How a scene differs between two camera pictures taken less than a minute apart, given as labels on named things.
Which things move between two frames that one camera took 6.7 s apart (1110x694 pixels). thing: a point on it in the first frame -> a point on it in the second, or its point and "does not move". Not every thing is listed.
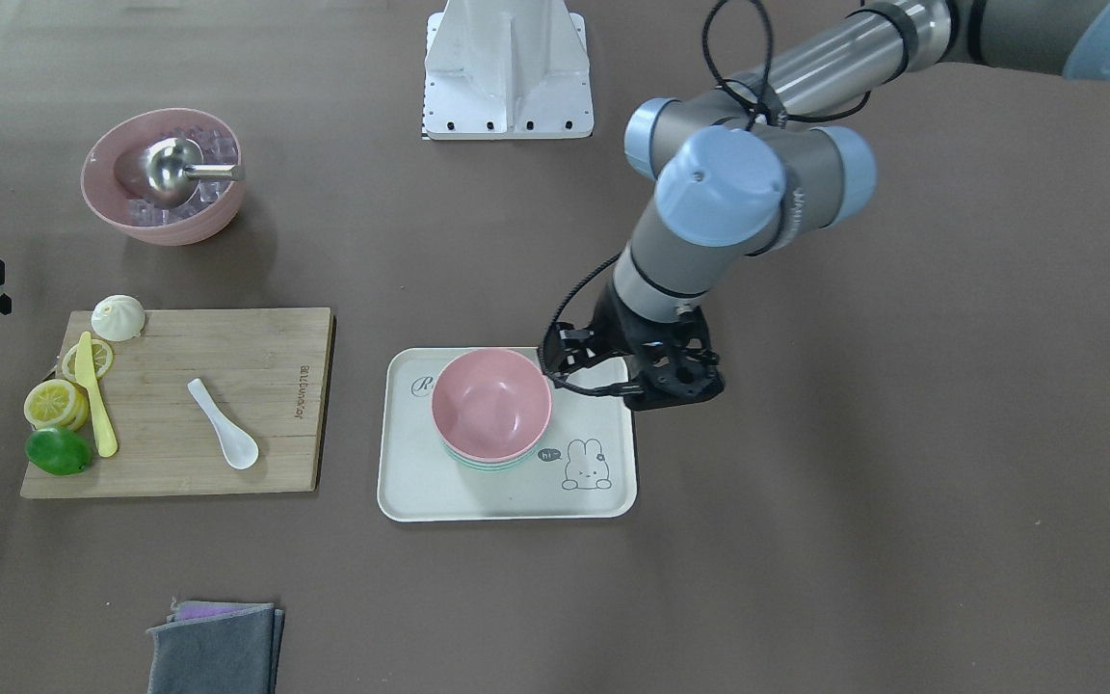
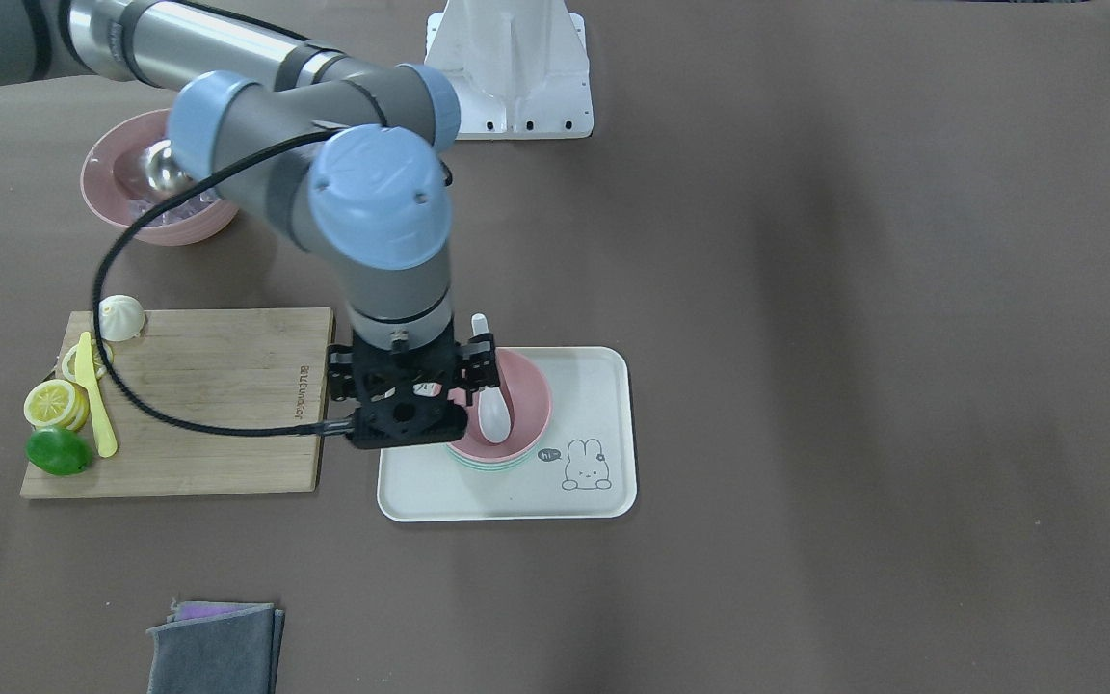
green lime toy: x=58 y=451 does not move
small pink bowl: x=491 y=404 does not move
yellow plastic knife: x=85 y=375 does not move
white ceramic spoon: x=239 y=445 -> x=492 y=409
